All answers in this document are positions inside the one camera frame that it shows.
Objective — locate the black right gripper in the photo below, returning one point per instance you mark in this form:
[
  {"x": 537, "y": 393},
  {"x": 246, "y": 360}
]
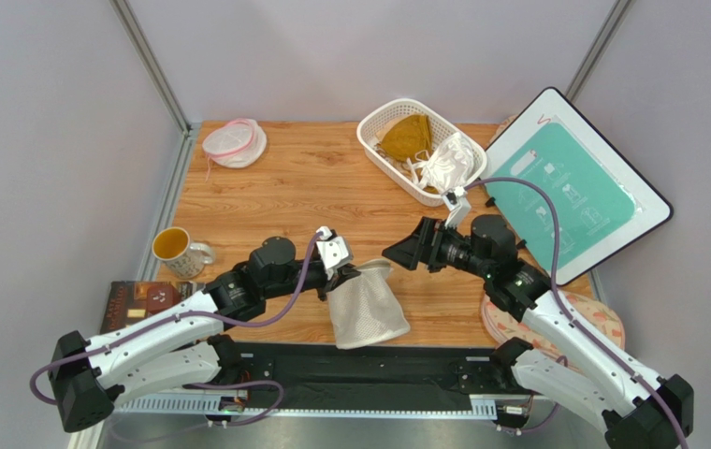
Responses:
[{"x": 428, "y": 243}]

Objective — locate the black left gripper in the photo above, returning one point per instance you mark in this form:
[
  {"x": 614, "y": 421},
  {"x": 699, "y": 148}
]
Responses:
[{"x": 340, "y": 276}]

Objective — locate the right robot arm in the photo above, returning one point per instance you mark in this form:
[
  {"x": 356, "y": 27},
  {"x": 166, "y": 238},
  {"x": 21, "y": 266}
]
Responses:
[{"x": 630, "y": 404}]

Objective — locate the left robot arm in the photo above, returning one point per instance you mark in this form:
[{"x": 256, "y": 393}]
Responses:
[{"x": 187, "y": 343}]

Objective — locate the white bra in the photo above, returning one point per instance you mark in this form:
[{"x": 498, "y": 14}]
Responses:
[{"x": 447, "y": 167}]

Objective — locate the mustard yellow bra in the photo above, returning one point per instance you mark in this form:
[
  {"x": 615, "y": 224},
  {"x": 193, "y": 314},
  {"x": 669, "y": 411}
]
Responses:
[{"x": 417, "y": 138}]

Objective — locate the white pink-trimmed mesh laundry bag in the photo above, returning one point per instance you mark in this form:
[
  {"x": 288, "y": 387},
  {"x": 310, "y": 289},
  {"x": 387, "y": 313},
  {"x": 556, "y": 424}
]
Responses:
[{"x": 237, "y": 144}]

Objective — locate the white plastic basket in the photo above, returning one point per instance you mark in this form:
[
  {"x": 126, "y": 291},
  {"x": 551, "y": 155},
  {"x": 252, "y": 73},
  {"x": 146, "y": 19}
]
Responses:
[{"x": 396, "y": 170}]

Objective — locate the patterned mug with tea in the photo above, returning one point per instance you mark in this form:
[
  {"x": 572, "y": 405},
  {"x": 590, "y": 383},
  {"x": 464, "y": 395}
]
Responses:
[{"x": 180, "y": 254}]

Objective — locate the white teal folding board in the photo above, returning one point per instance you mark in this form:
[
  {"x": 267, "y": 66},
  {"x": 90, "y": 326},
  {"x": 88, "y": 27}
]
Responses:
[{"x": 566, "y": 190}]

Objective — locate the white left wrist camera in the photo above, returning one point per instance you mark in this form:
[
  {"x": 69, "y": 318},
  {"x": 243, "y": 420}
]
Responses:
[{"x": 334, "y": 250}]

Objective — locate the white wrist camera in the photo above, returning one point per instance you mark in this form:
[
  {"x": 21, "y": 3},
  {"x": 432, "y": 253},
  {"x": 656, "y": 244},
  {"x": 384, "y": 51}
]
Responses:
[
  {"x": 334, "y": 250},
  {"x": 458, "y": 204}
]

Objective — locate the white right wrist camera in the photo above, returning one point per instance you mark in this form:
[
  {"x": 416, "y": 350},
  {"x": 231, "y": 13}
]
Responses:
[{"x": 458, "y": 204}]

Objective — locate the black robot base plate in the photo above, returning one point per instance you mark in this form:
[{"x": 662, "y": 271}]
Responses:
[{"x": 374, "y": 376}]

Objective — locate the white slotted cable duct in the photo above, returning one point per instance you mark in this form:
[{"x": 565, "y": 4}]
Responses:
[{"x": 205, "y": 402}]

